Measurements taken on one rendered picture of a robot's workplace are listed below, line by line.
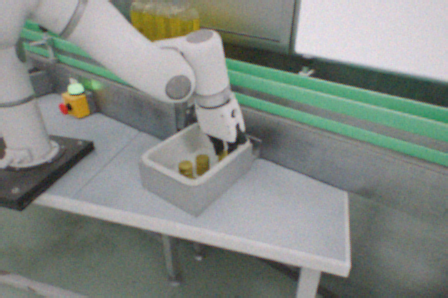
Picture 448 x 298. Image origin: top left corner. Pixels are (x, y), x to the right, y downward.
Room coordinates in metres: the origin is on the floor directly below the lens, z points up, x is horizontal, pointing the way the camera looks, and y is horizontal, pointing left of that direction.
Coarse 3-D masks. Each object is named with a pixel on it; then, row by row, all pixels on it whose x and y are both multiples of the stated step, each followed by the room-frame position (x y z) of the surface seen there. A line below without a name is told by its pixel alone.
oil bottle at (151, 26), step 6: (150, 6) 1.00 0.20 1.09; (156, 6) 0.99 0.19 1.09; (144, 12) 1.01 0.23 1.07; (150, 12) 0.99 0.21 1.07; (156, 12) 0.99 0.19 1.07; (144, 18) 1.01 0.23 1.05; (150, 18) 0.99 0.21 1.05; (156, 18) 0.98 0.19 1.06; (150, 24) 0.99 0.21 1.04; (156, 24) 0.98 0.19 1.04; (150, 30) 1.00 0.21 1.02; (156, 30) 0.98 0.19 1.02; (150, 36) 1.00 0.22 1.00; (156, 36) 0.98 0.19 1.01
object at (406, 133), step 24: (240, 96) 0.79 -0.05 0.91; (264, 96) 0.75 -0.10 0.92; (288, 96) 0.71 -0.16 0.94; (312, 96) 0.67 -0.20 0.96; (312, 120) 0.67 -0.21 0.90; (336, 120) 0.64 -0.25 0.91; (360, 120) 0.61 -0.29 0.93; (384, 120) 0.58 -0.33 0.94; (408, 120) 0.55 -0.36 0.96; (432, 120) 0.54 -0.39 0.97; (384, 144) 0.57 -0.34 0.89; (408, 144) 0.55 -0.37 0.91; (432, 144) 0.53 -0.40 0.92
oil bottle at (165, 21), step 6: (162, 6) 0.97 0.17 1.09; (168, 6) 0.96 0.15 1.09; (174, 6) 0.97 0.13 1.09; (162, 12) 0.96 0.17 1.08; (168, 12) 0.95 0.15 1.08; (162, 18) 0.96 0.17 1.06; (168, 18) 0.95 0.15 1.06; (162, 24) 0.96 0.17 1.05; (168, 24) 0.95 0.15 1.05; (162, 30) 0.96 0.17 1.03; (168, 30) 0.95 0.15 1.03; (162, 36) 0.96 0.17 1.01; (168, 36) 0.95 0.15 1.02
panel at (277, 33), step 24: (192, 0) 1.10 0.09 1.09; (216, 0) 1.04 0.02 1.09; (240, 0) 0.99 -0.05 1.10; (264, 0) 0.95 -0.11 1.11; (288, 0) 0.90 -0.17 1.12; (216, 24) 1.04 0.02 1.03; (240, 24) 0.99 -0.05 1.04; (264, 24) 0.94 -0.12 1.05; (288, 24) 0.89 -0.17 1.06; (264, 48) 0.93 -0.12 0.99; (288, 48) 0.89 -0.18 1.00; (384, 72) 0.74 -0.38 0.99; (408, 72) 0.71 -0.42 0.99
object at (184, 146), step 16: (192, 128) 0.73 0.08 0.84; (160, 144) 0.65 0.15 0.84; (176, 144) 0.68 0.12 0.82; (192, 144) 0.73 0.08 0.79; (208, 144) 0.74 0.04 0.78; (224, 144) 0.71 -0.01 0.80; (144, 160) 0.58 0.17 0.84; (160, 160) 0.63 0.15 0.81; (176, 160) 0.67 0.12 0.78; (192, 160) 0.68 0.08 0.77; (224, 160) 0.58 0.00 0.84; (176, 176) 0.53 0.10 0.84; (208, 176) 0.53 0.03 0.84
